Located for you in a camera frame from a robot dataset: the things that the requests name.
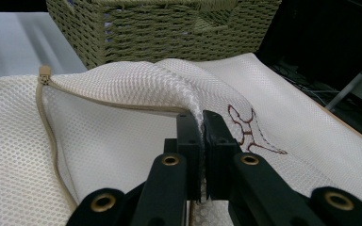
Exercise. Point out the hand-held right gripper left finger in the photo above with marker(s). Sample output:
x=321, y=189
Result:
x=187, y=147

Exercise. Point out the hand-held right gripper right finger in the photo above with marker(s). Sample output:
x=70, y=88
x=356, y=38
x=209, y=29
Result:
x=218, y=147

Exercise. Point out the white mesh laundry bag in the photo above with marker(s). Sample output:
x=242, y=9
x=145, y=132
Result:
x=113, y=135

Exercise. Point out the green woven basket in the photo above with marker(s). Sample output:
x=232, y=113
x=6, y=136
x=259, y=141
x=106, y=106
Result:
x=169, y=34

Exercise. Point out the purple cloth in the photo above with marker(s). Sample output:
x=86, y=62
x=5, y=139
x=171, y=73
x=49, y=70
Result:
x=108, y=24

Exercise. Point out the grey metal stand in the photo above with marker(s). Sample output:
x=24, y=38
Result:
x=352, y=84

